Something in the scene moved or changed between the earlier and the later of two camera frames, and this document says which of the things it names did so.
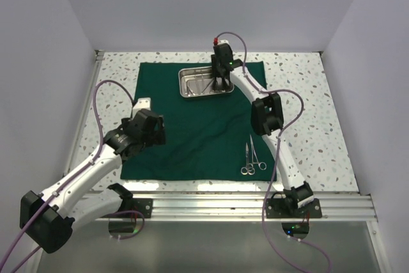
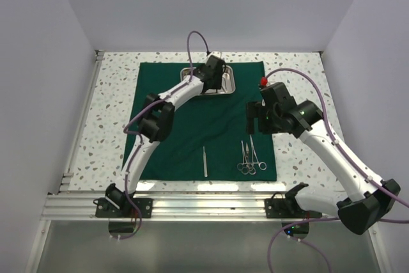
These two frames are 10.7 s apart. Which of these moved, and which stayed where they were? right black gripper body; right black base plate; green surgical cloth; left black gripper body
Moved: left black gripper body; right black gripper body
Stayed: green surgical cloth; right black base plate
